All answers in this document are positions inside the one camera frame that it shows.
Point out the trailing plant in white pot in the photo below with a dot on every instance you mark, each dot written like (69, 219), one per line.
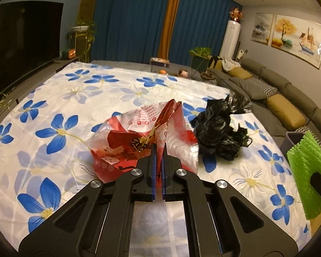
(81, 29)

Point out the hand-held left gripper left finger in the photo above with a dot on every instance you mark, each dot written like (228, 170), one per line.
(153, 171)

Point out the small landscape painting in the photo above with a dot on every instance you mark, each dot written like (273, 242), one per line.
(262, 29)

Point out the white cloth bag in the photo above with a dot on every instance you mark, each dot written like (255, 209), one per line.
(231, 64)

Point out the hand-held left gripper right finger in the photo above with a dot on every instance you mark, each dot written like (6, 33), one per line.
(164, 171)

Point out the black plastic bag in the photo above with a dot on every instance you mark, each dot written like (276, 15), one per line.
(219, 131)

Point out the green foam net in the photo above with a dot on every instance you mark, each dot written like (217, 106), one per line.
(306, 158)

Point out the yellow ribbon scraps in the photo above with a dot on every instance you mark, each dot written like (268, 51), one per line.
(3, 102)

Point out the sailboat tree painting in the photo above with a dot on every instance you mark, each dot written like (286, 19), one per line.
(297, 40)

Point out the black white patterned cushion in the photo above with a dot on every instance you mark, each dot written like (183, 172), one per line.
(263, 87)

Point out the red white plastic bag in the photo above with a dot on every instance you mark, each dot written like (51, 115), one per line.
(139, 128)

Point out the blue curtain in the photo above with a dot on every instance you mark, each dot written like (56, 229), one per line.
(200, 24)
(128, 24)

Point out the printed cardboard box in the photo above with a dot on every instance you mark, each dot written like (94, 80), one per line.
(160, 62)

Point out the grey cushion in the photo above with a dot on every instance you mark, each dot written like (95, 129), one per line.
(247, 89)

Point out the white standing air conditioner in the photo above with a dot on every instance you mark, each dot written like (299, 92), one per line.
(230, 38)

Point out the grey sofa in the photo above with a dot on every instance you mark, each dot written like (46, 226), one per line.
(283, 85)

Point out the orange curtain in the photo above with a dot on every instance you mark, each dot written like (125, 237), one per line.
(171, 18)

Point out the green potted plant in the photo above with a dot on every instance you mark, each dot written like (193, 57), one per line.
(200, 51)

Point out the large mustard cushion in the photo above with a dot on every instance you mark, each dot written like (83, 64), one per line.
(286, 111)

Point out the black television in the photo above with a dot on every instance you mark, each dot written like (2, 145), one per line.
(21, 45)

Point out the white bottle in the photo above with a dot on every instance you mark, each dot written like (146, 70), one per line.
(239, 54)

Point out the grey plastic bin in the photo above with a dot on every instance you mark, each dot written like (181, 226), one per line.
(293, 142)

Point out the dark television cabinet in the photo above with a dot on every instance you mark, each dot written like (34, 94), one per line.
(29, 85)

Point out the red gold flower ornament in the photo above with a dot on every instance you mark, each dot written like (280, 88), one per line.
(236, 14)

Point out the brown hat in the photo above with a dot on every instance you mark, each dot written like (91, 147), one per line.
(208, 75)

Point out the small doll head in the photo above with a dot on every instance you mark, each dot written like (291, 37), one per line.
(183, 73)

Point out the brown wooden panel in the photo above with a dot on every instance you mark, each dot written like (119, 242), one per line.
(89, 5)

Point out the blue floral tablecloth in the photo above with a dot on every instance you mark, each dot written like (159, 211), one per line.
(69, 107)

